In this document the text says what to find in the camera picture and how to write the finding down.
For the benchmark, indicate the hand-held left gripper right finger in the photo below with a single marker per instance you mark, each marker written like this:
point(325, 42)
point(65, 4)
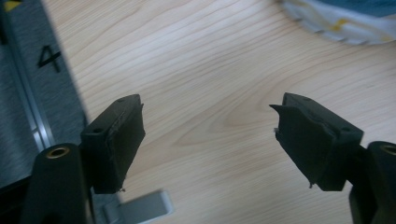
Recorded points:
point(314, 146)

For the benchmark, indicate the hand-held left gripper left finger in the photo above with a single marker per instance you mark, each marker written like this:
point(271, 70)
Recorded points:
point(115, 146)

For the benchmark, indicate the grey metal table bracket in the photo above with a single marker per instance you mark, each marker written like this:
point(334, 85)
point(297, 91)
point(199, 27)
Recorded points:
point(140, 210)

